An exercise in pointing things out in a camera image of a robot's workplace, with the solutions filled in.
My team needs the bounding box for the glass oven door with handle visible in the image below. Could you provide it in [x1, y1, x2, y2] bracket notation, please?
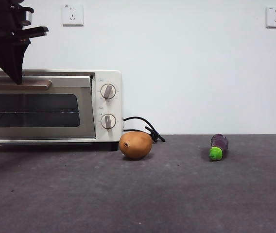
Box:
[0, 75, 97, 144]

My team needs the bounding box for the brown potato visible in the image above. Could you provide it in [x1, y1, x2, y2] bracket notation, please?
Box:
[119, 131, 154, 160]

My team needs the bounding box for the beige oven knob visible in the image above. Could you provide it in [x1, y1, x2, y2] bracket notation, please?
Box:
[100, 113, 117, 132]
[100, 83, 117, 100]

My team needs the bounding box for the white toaster oven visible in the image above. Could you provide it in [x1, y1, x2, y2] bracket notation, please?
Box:
[0, 69, 123, 153]

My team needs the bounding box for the purple toy eggplant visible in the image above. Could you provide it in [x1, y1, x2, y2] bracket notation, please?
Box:
[209, 133, 229, 162]

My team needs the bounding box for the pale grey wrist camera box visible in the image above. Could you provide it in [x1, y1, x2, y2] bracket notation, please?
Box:
[18, 6, 35, 26]

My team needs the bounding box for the white wall socket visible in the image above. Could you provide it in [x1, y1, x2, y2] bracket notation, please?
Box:
[62, 3, 84, 27]
[265, 6, 276, 29]

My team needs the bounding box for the black oven power cable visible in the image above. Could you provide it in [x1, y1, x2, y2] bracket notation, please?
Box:
[122, 116, 167, 143]

